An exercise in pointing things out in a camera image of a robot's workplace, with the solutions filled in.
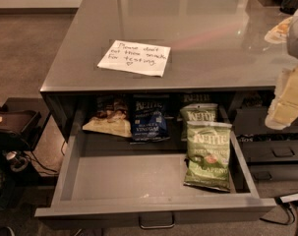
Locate white power strip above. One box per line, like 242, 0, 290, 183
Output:
279, 193, 298, 203

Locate metal drawer handle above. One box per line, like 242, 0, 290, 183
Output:
139, 214, 175, 230

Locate black cable at left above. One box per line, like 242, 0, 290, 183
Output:
22, 140, 67, 176

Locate front green jalapeno chip bag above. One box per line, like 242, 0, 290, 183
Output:
184, 121, 231, 192

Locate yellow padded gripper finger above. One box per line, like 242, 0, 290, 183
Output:
265, 100, 298, 130
280, 67, 298, 107

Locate black cart at left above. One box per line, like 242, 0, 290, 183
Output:
0, 97, 55, 210

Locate open grey top drawer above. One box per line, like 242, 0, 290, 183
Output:
35, 107, 275, 229

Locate blue Kettle chip bag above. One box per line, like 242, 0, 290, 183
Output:
131, 94, 169, 144

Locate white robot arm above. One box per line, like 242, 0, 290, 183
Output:
265, 9, 298, 130

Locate black cables at right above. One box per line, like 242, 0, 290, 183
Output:
260, 198, 298, 236

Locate white handwritten paper note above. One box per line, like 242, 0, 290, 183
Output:
97, 40, 171, 77

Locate rear green Kettle chip bag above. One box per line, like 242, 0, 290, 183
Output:
180, 103, 217, 141

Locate grey cabinet counter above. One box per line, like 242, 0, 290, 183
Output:
41, 0, 297, 137

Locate brown and cream chip bag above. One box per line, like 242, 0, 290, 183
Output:
83, 95, 132, 138

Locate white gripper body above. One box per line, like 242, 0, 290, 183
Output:
273, 61, 298, 111

